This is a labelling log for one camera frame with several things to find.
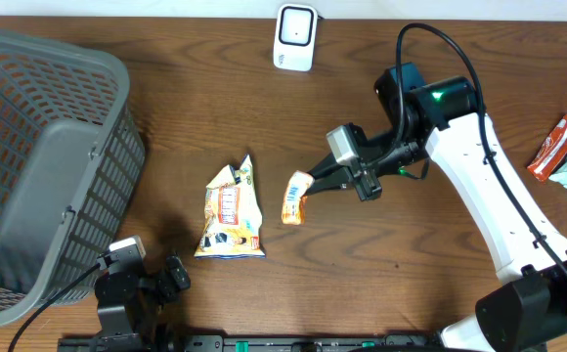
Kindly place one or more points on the red candy bar wrapper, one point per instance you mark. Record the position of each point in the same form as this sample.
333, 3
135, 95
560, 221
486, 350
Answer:
552, 152

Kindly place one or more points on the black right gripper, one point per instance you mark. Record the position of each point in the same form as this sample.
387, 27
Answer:
367, 180

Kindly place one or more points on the white barcode scanner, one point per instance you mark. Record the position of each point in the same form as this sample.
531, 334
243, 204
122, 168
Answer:
295, 36

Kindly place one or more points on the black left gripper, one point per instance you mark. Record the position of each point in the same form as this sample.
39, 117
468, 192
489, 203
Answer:
168, 286

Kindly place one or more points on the yellow snack bag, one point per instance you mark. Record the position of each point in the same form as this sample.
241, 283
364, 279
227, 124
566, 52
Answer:
232, 215

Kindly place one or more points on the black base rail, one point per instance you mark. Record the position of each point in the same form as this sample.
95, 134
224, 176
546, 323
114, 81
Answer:
218, 343

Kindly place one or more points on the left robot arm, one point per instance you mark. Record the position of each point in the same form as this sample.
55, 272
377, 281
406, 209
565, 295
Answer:
129, 303

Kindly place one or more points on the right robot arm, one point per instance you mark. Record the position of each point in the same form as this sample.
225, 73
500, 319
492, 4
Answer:
438, 123

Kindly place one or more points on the orange small box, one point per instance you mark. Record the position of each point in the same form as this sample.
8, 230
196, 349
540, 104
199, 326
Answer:
294, 199

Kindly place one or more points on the grey plastic basket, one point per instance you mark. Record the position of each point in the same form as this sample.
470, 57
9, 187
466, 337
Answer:
70, 159

